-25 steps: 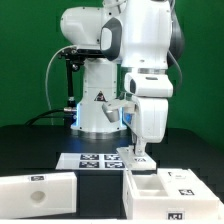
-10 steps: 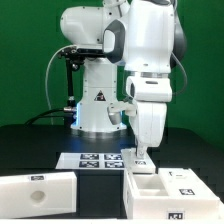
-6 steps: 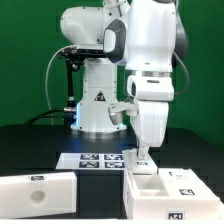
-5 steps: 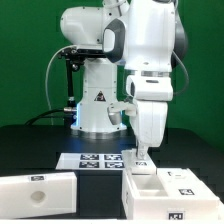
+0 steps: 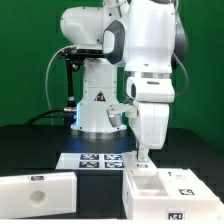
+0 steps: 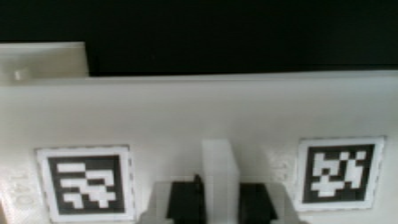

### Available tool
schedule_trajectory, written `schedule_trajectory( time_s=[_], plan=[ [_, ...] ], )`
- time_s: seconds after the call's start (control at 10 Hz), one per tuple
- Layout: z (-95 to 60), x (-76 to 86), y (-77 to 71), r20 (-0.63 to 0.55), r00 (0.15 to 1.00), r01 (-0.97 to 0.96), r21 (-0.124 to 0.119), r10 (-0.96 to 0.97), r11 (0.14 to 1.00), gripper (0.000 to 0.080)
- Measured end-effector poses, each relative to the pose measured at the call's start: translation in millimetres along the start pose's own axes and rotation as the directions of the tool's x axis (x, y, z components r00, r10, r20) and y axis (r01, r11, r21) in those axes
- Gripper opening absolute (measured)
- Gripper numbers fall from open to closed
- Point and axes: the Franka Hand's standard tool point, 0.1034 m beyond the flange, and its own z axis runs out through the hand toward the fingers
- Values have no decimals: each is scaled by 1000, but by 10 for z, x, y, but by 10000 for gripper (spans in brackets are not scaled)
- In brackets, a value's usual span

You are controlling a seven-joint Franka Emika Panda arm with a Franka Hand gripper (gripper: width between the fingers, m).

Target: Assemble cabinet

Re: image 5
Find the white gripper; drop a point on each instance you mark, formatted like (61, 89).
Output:
(149, 127)

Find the white cabinet body box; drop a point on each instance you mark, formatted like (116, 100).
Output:
(144, 198)

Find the white cabinet top block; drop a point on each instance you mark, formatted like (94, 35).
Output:
(36, 195)

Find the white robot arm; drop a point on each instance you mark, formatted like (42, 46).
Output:
(129, 49)

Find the white marker base sheet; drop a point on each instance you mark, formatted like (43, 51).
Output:
(90, 161)

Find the black camera stand pole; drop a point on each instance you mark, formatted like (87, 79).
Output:
(71, 67)

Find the white L-shaped obstacle frame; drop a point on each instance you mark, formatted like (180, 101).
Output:
(221, 211)

